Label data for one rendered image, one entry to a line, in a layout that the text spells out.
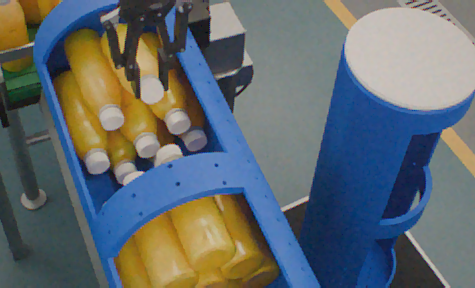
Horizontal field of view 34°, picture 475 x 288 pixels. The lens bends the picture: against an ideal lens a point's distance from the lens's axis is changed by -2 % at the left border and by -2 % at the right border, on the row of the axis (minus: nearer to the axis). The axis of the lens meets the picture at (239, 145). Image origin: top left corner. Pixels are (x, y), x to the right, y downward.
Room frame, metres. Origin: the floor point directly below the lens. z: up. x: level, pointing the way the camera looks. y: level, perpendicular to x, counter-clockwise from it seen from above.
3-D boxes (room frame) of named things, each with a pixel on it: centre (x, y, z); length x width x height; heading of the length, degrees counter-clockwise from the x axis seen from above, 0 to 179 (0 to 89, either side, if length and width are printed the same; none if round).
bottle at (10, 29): (1.12, 0.49, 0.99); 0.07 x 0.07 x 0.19
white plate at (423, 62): (1.12, -0.33, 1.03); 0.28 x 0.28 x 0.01
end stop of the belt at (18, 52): (1.16, 0.33, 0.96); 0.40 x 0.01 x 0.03; 116
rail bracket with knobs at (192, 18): (1.22, 0.13, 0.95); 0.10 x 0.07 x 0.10; 116
